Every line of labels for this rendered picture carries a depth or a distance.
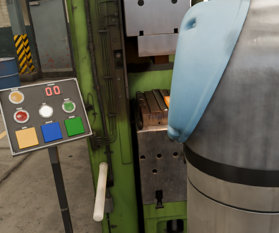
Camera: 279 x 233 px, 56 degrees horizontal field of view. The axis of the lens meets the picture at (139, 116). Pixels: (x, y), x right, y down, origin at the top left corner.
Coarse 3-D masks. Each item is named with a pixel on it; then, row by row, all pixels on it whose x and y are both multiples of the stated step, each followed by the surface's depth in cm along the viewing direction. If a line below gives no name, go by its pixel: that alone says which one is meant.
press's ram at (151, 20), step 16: (128, 0) 116; (144, 0) 117; (160, 0) 117; (176, 0) 118; (128, 16) 118; (144, 16) 119; (160, 16) 119; (176, 16) 120; (128, 32) 121; (144, 32) 121; (160, 32) 122; (176, 32) 125
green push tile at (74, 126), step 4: (68, 120) 117; (72, 120) 117; (76, 120) 118; (80, 120) 119; (68, 124) 116; (72, 124) 117; (76, 124) 118; (80, 124) 118; (68, 128) 116; (72, 128) 117; (76, 128) 117; (80, 128) 118; (68, 132) 116; (72, 132) 116; (76, 132) 117; (80, 132) 118; (84, 132) 118; (68, 136) 116
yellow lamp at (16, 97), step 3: (12, 93) 111; (15, 93) 111; (18, 93) 112; (12, 96) 110; (15, 96) 111; (18, 96) 111; (21, 96) 112; (12, 99) 110; (15, 99) 111; (18, 99) 111; (21, 99) 112
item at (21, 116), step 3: (21, 111) 110; (18, 114) 110; (21, 114) 110; (24, 114) 111; (18, 117) 109; (21, 117) 110; (24, 117) 110; (18, 120) 109; (21, 120) 110; (24, 120) 110
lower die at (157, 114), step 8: (144, 96) 166; (152, 96) 161; (152, 104) 146; (160, 104) 142; (144, 112) 138; (152, 112) 135; (160, 112) 135; (144, 120) 136; (152, 120) 136; (160, 120) 137
